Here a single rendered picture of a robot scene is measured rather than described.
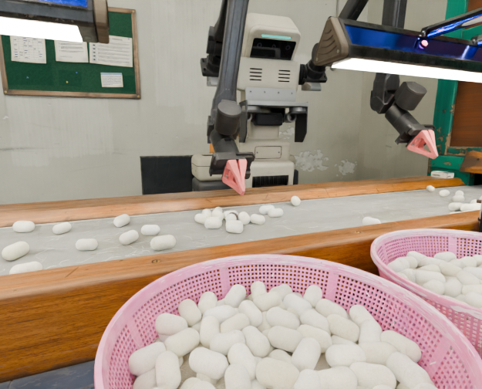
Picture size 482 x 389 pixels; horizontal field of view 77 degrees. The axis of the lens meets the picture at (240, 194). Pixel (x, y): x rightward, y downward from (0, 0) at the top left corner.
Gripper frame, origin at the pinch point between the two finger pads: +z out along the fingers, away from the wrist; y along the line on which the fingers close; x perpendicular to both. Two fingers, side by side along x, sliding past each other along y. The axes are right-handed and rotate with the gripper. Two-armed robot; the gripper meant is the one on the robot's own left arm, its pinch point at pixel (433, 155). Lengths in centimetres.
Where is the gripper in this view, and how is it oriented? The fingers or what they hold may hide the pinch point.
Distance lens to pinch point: 99.7
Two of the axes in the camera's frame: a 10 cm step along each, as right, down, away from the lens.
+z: 2.8, 7.7, -5.7
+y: 9.3, -0.7, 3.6
